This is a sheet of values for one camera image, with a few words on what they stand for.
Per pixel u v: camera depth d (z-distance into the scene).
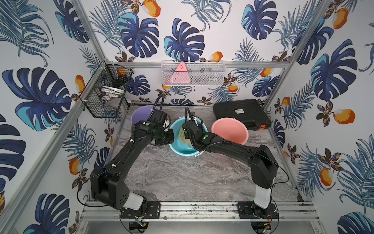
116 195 0.41
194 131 0.64
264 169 0.47
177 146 0.90
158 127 0.60
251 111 1.10
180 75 0.91
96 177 0.41
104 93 0.83
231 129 0.91
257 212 0.66
